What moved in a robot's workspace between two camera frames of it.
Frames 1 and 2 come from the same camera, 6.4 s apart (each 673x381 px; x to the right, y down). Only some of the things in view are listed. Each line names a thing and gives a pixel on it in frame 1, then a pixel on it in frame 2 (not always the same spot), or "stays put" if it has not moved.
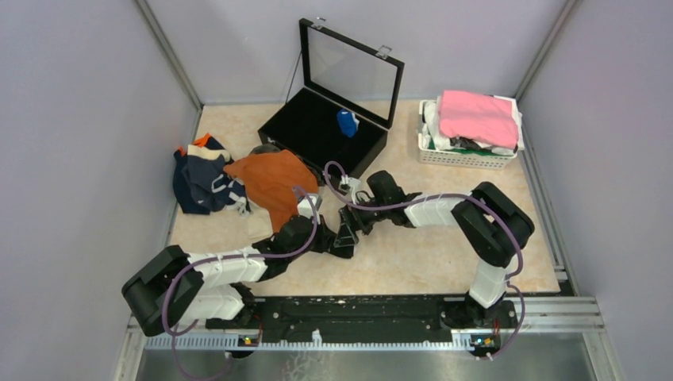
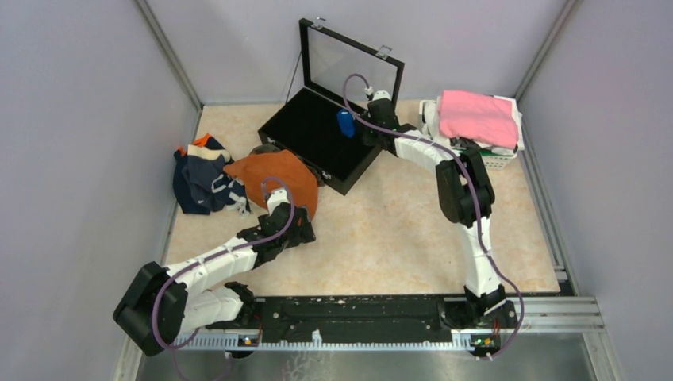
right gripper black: x=351 y=219 to x=370 y=141
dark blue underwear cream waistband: x=212 y=186 stays put
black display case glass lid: x=340 y=114 stays put
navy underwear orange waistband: x=187 y=200 stays put
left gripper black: x=325 y=236 to x=303 y=232
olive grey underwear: x=264 y=148 stays put
